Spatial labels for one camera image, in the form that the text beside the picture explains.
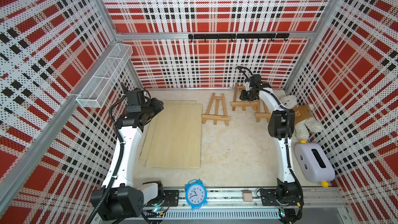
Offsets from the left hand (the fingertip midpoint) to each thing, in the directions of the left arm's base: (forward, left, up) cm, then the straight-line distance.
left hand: (163, 103), depth 77 cm
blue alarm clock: (-36, -16, -25) cm, 47 cm away
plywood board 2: (+3, +15, -27) cm, 31 cm away
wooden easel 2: (+10, -28, -27) cm, 40 cm away
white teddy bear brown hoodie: (+2, -81, -21) cm, 83 cm away
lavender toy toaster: (-23, -76, -21) cm, 82 cm away
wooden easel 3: (+19, -47, -24) cm, 56 cm away
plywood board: (-7, -3, -27) cm, 29 cm away
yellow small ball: (-32, -78, -22) cm, 87 cm away
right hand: (+22, -47, -20) cm, 56 cm away
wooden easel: (+13, -58, -29) cm, 66 cm away
